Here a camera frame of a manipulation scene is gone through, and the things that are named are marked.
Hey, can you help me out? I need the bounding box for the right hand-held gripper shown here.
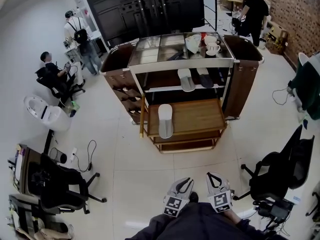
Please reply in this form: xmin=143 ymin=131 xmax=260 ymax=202
xmin=206 ymin=172 xmax=235 ymax=214

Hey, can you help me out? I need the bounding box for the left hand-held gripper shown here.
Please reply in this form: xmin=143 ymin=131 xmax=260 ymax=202
xmin=163 ymin=177 xmax=195 ymax=218

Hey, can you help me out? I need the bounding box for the white slipper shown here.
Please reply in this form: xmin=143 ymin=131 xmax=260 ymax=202
xmin=157 ymin=103 xmax=175 ymax=139
xmin=177 ymin=68 xmax=196 ymax=92

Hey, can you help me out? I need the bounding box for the wooden shoe rack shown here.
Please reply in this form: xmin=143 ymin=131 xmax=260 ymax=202
xmin=139 ymin=93 xmax=228 ymax=155

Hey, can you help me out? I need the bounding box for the dark grey slipper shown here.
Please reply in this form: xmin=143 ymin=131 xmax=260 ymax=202
xmin=196 ymin=67 xmax=215 ymax=89

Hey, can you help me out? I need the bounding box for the wooden housekeeping cart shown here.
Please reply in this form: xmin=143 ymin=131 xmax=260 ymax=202
xmin=99 ymin=31 xmax=265 ymax=125

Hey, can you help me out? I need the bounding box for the person's right forearm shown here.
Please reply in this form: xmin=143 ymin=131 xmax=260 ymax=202
xmin=226 ymin=210 xmax=243 ymax=225

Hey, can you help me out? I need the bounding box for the person's black shoe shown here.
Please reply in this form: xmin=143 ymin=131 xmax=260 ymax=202
xmin=188 ymin=191 xmax=200 ymax=204

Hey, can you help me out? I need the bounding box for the person's dark clothing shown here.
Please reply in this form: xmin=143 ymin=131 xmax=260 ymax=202
xmin=124 ymin=201 xmax=288 ymax=240

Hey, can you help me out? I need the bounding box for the black office chair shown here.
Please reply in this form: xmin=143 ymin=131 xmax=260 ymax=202
xmin=31 ymin=152 xmax=108 ymax=215
xmin=233 ymin=124 xmax=316 ymax=205
xmin=34 ymin=66 xmax=86 ymax=105

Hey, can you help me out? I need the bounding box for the black electronic box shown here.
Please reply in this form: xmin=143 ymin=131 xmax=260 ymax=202
xmin=257 ymin=200 xmax=295 ymax=220

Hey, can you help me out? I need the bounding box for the black folded item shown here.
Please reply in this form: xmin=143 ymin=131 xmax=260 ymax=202
xmin=166 ymin=50 xmax=186 ymax=62

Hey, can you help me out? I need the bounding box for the dark green cloth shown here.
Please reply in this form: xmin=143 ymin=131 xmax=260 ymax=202
xmin=287 ymin=58 xmax=320 ymax=121

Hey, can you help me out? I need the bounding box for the green plastic item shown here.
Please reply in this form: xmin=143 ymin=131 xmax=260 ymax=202
xmin=69 ymin=100 xmax=81 ymax=118

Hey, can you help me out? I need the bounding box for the white striped cup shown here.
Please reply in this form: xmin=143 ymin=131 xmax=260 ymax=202
xmin=206 ymin=42 xmax=222 ymax=56

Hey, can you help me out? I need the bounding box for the white pitcher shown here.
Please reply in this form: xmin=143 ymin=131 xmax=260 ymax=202
xmin=184 ymin=33 xmax=202 ymax=54

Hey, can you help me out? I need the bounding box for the black metal bar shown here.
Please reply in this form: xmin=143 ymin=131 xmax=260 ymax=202
xmin=43 ymin=129 xmax=55 ymax=155

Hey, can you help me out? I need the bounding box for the white plain cup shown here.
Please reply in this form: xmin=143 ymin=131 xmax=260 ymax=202
xmin=203 ymin=35 xmax=217 ymax=46

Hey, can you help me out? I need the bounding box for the white toilet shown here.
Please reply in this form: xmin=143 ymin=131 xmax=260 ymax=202
xmin=23 ymin=95 xmax=72 ymax=132

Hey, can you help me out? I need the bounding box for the dark wooden desk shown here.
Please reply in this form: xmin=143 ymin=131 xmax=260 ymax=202
xmin=14 ymin=143 xmax=43 ymax=195

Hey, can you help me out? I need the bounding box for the cardboard box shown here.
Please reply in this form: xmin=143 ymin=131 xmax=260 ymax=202
xmin=266 ymin=21 xmax=290 ymax=56

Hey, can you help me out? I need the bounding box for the large black screen panel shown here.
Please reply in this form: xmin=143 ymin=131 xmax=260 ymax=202
xmin=85 ymin=0 xmax=206 ymax=47

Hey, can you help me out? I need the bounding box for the black looped cable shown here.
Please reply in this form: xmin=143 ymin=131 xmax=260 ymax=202
xmin=74 ymin=139 xmax=98 ymax=173

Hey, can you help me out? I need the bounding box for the thin dark cable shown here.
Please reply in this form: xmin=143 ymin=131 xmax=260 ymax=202
xmin=271 ymin=87 xmax=296 ymax=106

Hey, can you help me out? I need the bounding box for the black wire waste bin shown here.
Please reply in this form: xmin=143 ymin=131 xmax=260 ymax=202
xmin=49 ymin=147 xmax=68 ymax=164

